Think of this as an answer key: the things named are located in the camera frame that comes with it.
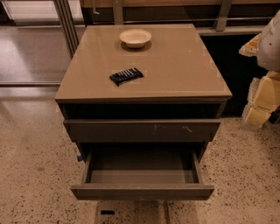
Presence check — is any grey drawer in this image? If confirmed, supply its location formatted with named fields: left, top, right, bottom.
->
left=71, top=147, right=214, bottom=200
left=64, top=119, right=221, bottom=143

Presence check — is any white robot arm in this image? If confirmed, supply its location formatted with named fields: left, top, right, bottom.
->
left=239, top=11, right=280, bottom=130

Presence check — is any grey drawer cabinet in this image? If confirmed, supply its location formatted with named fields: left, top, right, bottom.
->
left=55, top=24, right=232, bottom=157

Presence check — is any grey top drawer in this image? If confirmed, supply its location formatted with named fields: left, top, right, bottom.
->
left=64, top=119, right=221, bottom=143

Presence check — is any dark blue snack packet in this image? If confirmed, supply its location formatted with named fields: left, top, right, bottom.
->
left=109, top=67, right=144, bottom=86

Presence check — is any white bowl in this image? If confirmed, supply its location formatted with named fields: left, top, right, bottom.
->
left=119, top=29, right=151, bottom=48

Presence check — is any blue tape piece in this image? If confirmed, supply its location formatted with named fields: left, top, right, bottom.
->
left=77, top=156, right=83, bottom=162

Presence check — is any black floor label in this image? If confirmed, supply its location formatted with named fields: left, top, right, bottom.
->
left=101, top=210, right=115, bottom=215

